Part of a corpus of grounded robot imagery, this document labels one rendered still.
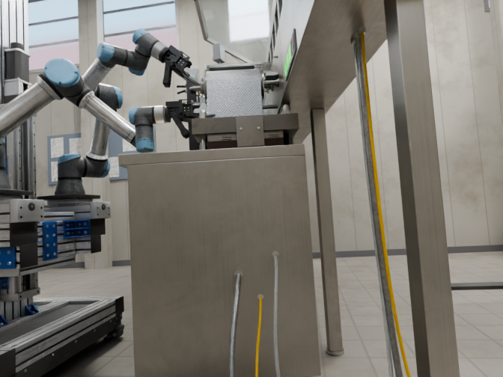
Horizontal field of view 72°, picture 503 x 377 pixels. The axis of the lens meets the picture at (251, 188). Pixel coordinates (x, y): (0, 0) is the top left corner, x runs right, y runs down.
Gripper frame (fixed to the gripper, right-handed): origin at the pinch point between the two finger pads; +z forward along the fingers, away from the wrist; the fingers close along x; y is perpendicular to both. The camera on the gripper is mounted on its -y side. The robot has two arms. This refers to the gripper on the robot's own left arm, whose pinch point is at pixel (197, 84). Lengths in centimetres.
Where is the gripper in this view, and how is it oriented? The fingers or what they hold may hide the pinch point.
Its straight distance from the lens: 162.0
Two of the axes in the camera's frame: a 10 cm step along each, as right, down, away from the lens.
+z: 8.0, 6.0, -0.3
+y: 6.0, -8.0, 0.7
